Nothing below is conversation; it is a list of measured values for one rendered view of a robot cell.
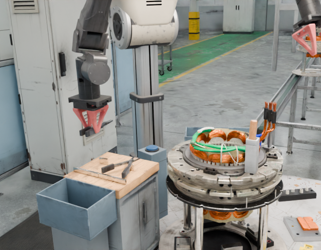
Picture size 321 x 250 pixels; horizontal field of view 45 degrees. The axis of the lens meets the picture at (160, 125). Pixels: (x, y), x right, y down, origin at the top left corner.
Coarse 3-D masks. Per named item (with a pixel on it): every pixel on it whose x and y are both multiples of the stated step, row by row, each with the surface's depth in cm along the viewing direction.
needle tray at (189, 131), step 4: (188, 128) 144; (192, 128) 144; (196, 128) 144; (200, 128) 144; (228, 128) 143; (232, 128) 143; (236, 128) 142; (240, 128) 142; (244, 128) 142; (248, 128) 142; (188, 132) 145; (192, 132) 145; (248, 132) 142; (184, 136) 135; (188, 136) 135; (192, 136) 134; (184, 140) 135
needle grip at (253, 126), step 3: (252, 120) 96; (255, 120) 96; (252, 123) 95; (255, 123) 95; (252, 126) 95; (255, 126) 95; (252, 129) 96; (255, 129) 96; (249, 132) 97; (252, 132) 96; (255, 132) 96; (249, 135) 97; (252, 135) 96; (255, 135) 96; (249, 138) 97; (252, 138) 96; (255, 138) 97
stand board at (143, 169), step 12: (108, 156) 120; (120, 156) 119; (84, 168) 112; (96, 168) 111; (120, 168) 111; (144, 168) 110; (156, 168) 113; (84, 180) 104; (96, 180) 104; (132, 180) 103; (144, 180) 108; (120, 192) 99
